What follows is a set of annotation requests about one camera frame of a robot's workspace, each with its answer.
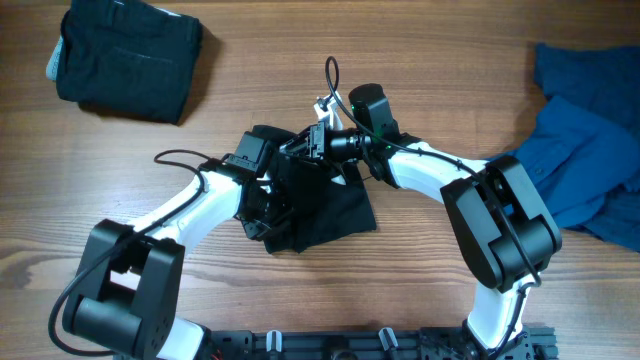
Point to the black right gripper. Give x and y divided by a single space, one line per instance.
317 145

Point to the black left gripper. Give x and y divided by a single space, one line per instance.
281 216

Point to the black t-shirt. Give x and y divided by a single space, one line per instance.
329 200

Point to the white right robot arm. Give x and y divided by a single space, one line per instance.
504 231

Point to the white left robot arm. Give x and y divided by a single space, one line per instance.
125 292

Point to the blue polo shirt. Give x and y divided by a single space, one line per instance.
581 164

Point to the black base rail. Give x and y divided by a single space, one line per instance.
429 343

